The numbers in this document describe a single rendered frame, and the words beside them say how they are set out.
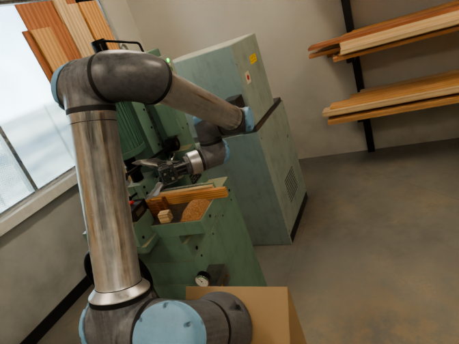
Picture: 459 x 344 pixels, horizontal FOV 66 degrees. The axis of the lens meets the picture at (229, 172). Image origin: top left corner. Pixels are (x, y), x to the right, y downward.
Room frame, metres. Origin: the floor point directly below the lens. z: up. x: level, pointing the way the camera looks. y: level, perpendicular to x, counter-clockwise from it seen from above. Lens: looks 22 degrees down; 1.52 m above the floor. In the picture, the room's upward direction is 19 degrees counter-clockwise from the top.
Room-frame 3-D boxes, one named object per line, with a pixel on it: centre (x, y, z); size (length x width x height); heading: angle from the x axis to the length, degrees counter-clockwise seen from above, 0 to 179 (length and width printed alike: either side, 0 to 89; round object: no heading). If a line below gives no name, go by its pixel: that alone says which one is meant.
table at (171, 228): (1.35, 0.41, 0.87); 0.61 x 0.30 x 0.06; 65
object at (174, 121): (1.59, 0.16, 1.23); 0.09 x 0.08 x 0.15; 155
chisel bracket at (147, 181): (1.47, 0.38, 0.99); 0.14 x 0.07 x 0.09; 155
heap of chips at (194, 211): (1.26, 0.18, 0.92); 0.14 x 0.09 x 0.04; 155
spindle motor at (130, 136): (1.46, 0.39, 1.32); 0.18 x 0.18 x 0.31
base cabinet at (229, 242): (1.57, 0.34, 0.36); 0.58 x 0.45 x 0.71; 155
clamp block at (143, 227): (1.27, 0.45, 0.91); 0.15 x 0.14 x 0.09; 65
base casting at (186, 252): (1.57, 0.33, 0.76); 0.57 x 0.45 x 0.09; 155
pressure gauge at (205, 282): (1.15, 0.24, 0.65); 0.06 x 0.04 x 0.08; 65
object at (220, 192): (1.43, 0.34, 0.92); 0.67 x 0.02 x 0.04; 65
